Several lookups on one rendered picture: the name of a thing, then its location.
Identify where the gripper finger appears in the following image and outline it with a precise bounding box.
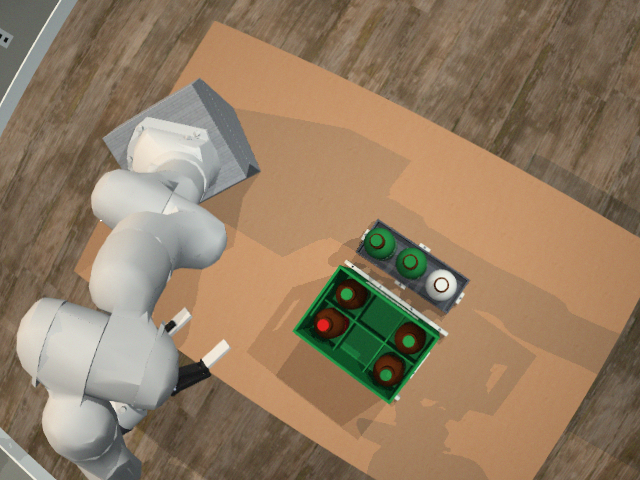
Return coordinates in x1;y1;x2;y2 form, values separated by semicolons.
165;307;192;337
171;339;231;396

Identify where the green bottle crate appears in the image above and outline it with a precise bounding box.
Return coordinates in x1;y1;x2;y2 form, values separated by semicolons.
302;267;440;404

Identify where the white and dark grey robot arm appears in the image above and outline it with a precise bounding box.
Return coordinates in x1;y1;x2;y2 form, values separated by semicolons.
17;117;227;480

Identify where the brown bottle with red cap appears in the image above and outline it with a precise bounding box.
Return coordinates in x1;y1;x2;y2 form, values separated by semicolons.
313;307;349;339

